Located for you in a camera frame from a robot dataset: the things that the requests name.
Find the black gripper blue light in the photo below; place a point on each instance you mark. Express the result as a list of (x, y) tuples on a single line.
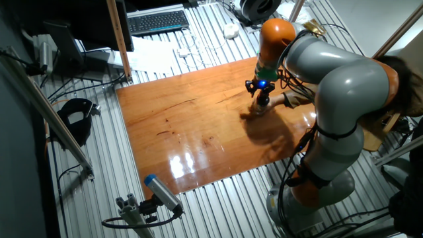
[(262, 86)]

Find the small clear glass jar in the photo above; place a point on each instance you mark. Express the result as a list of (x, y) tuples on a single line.
[(257, 109)]

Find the right forearm brown sleeve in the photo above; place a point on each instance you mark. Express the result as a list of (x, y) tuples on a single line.
[(297, 98)]

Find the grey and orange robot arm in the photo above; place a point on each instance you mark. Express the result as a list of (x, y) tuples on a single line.
[(350, 86)]

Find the person's right hand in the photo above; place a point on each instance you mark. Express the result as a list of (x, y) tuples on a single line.
[(274, 102)]

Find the white rounded plastic lump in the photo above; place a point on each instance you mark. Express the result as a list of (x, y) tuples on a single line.
[(231, 31)]

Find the gold foil packet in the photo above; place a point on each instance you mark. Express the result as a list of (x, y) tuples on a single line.
[(314, 27)]

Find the white charger adapter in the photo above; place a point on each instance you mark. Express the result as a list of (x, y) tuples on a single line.
[(182, 53)]

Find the white paper sheet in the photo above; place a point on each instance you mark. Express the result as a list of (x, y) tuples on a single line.
[(148, 56)]

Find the black computer keyboard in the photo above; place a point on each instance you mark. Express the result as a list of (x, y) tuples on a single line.
[(158, 22)]

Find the person's head dark hair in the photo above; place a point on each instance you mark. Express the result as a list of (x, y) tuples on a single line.
[(403, 82)]

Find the wooden upright beam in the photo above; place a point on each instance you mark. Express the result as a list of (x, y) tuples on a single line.
[(119, 39)]

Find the aluminium profile bar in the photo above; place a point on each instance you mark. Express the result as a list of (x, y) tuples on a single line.
[(400, 150)]

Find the short aluminium profile stub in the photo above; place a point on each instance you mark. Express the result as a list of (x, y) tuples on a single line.
[(132, 215)]

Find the black clamp holder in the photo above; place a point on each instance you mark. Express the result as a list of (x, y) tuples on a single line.
[(82, 129)]

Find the black fabric mass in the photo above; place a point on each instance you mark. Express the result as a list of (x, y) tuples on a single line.
[(408, 205)]

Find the black computer monitor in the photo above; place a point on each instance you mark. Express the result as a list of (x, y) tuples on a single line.
[(76, 20)]

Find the black monitor stand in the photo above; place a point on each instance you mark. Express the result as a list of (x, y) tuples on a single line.
[(66, 46)]

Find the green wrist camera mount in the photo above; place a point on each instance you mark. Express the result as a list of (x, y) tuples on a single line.
[(266, 74)]

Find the upright aluminium post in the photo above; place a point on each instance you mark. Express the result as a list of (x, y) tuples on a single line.
[(296, 9)]

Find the silver camera with blue end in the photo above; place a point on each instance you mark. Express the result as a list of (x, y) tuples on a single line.
[(162, 193)]

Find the slanted wooden frame beam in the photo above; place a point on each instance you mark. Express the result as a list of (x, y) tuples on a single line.
[(400, 31)]

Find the long aluminium rail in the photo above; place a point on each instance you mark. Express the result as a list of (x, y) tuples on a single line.
[(49, 115)]

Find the silver cylindrical camera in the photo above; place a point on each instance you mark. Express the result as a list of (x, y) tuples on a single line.
[(45, 57)]

